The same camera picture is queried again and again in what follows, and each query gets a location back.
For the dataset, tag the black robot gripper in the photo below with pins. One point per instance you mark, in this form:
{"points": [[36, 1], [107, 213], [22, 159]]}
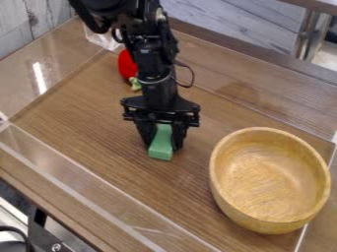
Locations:
{"points": [[160, 105]]}

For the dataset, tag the green rectangular stick block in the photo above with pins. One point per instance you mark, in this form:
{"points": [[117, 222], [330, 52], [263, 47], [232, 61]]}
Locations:
{"points": [[160, 147]]}

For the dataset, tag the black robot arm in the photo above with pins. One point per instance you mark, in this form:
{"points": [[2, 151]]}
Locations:
{"points": [[139, 25]]}

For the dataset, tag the brown wooden bowl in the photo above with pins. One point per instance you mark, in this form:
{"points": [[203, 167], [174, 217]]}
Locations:
{"points": [[269, 180]]}

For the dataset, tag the red plush strawberry toy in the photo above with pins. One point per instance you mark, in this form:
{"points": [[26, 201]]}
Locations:
{"points": [[127, 69]]}

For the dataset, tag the clear acrylic front barrier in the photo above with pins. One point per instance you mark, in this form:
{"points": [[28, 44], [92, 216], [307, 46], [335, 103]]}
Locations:
{"points": [[101, 213]]}

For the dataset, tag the metal background table leg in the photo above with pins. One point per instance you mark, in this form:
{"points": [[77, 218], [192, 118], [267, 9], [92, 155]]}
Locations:
{"points": [[311, 34]]}

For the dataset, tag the clear acrylic corner bracket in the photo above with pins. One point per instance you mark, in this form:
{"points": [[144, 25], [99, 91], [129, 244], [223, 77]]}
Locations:
{"points": [[103, 40]]}

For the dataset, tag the black table frame leg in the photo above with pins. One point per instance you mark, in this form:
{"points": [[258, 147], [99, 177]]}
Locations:
{"points": [[37, 240]]}

